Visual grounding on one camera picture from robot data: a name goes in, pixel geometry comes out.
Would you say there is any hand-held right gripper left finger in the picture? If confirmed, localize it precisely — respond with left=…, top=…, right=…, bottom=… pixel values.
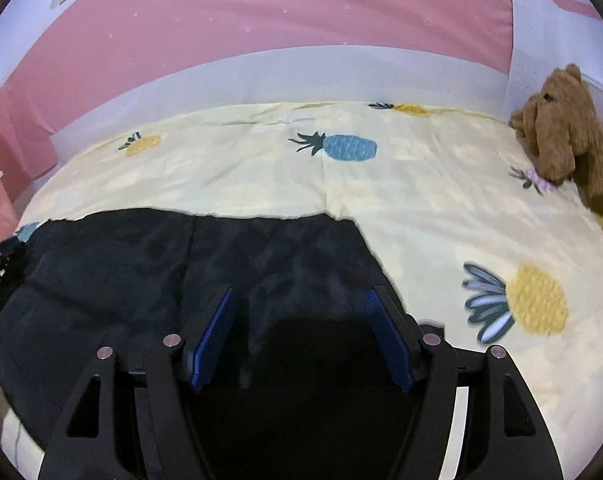
left=38, top=286, right=235, bottom=480

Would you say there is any yellow pineapple print bed sheet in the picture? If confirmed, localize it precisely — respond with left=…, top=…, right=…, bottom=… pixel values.
left=0, top=101, right=603, bottom=480

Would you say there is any brown plush dog toy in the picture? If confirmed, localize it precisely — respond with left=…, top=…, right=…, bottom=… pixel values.
left=509, top=63, right=603, bottom=218

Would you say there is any black hooded jacket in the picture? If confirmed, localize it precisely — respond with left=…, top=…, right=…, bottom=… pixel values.
left=0, top=207, right=449, bottom=480

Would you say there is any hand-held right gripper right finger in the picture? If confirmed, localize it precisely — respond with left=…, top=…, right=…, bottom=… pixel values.
left=364, top=285, right=565, bottom=480

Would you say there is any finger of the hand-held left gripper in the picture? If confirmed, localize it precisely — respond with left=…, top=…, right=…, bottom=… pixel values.
left=0, top=237, right=31, bottom=283

